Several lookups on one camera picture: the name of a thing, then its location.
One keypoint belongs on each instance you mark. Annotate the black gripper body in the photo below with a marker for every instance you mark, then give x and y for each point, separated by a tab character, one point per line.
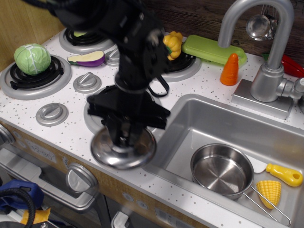
136	108

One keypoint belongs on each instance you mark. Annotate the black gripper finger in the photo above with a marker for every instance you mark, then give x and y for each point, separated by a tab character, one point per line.
115	131
135	132

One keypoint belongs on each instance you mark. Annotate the steel pot lid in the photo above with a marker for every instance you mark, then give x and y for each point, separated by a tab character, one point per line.
123	157

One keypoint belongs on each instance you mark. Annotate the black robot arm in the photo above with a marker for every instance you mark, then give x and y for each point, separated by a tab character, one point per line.
138	34

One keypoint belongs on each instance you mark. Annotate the silver stove knob middle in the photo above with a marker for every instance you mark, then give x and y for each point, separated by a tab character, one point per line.
87	83

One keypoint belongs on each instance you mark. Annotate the silver stove knob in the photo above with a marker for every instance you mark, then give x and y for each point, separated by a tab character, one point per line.
87	83
52	114
112	58

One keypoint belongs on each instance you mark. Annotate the silver stove knob back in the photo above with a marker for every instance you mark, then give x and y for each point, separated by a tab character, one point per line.
112	58

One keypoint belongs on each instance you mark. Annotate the back right stove burner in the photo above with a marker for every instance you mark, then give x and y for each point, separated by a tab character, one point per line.
182	68

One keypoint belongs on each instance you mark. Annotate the silver stove knob front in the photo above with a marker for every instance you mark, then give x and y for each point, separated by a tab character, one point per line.
52	114

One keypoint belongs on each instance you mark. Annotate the back left stove burner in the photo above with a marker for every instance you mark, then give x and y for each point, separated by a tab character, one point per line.
103	45

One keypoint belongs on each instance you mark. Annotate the front left stove burner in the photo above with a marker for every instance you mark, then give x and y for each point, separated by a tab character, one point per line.
18	85

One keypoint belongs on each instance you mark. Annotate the silver oven dial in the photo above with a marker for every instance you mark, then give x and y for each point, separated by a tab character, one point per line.
5	136
79	178

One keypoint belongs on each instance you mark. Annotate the purple toy eggplant half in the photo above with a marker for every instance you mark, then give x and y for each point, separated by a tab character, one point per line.
92	59

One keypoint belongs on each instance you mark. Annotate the yellow toy bell pepper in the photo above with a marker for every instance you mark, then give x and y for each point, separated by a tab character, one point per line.
173	42

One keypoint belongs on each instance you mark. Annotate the green plastic cutting board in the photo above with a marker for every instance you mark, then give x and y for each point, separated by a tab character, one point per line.
209	49

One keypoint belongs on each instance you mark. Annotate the orange toy carrot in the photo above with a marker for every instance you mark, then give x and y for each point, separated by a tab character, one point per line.
229	75

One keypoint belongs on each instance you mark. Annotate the light green toy vegetable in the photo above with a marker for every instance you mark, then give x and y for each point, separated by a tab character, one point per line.
79	34

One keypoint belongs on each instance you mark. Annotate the green toy cabbage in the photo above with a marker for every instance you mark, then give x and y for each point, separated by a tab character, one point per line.
32	59

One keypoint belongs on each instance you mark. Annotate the silver left oven dial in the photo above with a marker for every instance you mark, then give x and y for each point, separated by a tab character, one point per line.
5	136

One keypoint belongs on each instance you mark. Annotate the yellow cloth piece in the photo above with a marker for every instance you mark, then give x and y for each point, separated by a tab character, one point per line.
40	216

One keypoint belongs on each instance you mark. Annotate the silver toy faucet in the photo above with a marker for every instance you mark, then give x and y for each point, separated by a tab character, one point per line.
270	92

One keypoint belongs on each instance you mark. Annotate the blue clamp tool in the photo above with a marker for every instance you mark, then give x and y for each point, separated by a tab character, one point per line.
20	194

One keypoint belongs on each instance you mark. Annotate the silver sink basin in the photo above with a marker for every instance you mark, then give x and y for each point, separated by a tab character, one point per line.
196	121

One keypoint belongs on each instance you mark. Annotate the hanging steel ladle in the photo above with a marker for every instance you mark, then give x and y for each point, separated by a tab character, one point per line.
263	26

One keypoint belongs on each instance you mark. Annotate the yellow toy corn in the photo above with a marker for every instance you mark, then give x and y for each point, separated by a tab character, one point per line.
270	191

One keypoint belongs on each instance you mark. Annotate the red toy pepper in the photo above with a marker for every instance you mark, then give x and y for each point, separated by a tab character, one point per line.
291	67

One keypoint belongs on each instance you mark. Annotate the silver dishwasher handle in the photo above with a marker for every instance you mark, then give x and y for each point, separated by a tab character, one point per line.
120	220

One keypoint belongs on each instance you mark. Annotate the steel saucepan with wire handle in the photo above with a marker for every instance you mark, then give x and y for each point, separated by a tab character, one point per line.
227	171

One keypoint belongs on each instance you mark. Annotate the silver oven door handle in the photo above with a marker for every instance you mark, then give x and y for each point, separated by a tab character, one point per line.
22	169

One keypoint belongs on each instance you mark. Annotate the yellow handled toy knife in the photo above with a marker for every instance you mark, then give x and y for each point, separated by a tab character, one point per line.
289	176

